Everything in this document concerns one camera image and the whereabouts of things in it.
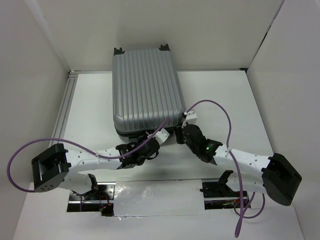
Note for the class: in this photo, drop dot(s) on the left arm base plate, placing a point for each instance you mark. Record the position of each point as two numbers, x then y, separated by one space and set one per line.
101 202

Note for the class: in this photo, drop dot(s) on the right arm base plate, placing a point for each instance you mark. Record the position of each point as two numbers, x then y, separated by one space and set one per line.
219 196

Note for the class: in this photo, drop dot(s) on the white foil tape sheet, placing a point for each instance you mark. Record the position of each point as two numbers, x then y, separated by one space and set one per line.
158 198

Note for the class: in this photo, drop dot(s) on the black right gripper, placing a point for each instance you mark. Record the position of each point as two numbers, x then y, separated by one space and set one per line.
179 132

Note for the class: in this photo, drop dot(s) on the aluminium frame rail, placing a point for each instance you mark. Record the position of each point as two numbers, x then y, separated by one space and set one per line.
65 106

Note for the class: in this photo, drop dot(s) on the grey suitcase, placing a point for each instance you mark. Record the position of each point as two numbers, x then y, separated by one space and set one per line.
146 91

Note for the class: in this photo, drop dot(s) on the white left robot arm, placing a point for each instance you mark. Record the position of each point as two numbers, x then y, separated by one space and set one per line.
57 167

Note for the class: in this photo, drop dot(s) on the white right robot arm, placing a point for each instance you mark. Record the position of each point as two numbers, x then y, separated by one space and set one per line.
272 175

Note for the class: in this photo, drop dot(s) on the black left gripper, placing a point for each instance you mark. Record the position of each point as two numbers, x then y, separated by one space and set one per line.
141 138

